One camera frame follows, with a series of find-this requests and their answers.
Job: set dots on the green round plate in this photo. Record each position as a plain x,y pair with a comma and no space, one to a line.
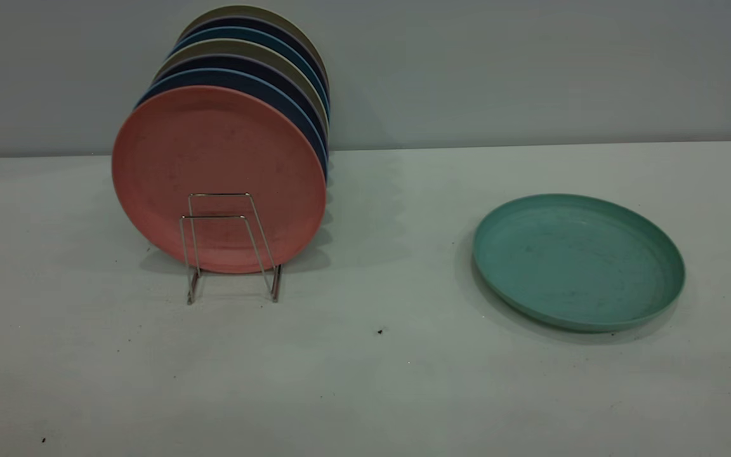
575,266

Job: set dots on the pink round plate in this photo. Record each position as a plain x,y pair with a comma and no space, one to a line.
213,158

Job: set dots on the dark purple round plate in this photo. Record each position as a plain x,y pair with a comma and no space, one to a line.
245,21
238,62

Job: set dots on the beige round plate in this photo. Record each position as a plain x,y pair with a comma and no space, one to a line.
238,11
232,46

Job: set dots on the teal blue round plate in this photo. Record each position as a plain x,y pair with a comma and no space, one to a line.
238,33

